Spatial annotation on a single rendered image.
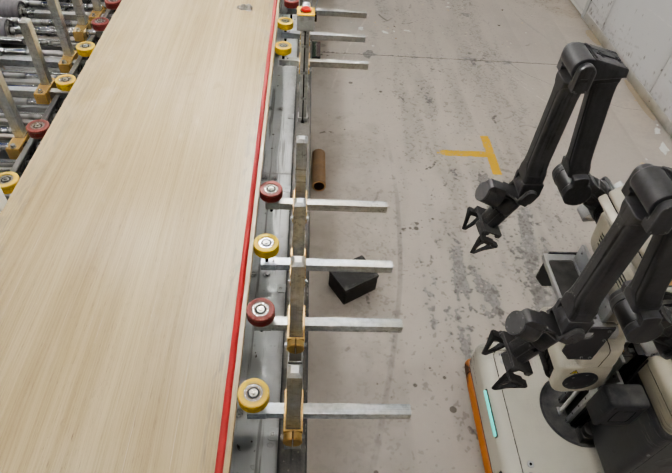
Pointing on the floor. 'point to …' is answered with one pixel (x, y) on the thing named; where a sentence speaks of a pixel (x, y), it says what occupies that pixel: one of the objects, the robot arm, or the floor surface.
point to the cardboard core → (318, 170)
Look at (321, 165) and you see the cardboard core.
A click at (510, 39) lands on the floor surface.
